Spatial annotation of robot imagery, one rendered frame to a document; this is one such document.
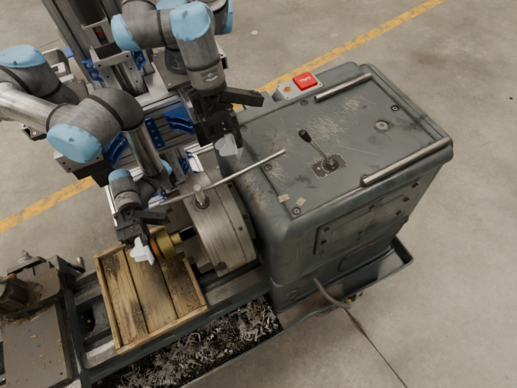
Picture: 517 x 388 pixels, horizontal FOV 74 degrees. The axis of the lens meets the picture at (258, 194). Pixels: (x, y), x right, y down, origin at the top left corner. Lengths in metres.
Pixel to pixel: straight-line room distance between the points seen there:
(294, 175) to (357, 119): 0.27
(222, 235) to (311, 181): 0.27
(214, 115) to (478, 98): 2.69
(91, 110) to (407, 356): 1.85
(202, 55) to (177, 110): 0.76
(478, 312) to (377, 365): 0.64
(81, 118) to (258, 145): 0.46
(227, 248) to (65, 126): 0.50
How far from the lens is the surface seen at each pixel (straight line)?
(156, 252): 1.05
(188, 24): 0.73
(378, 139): 1.03
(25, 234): 2.82
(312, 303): 1.53
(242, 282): 1.22
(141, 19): 0.86
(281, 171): 0.94
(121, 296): 1.30
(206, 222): 0.92
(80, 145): 0.95
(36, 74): 1.35
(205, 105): 0.79
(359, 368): 2.07
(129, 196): 1.17
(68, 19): 1.47
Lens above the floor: 2.02
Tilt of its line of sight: 59 degrees down
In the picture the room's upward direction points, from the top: 7 degrees counter-clockwise
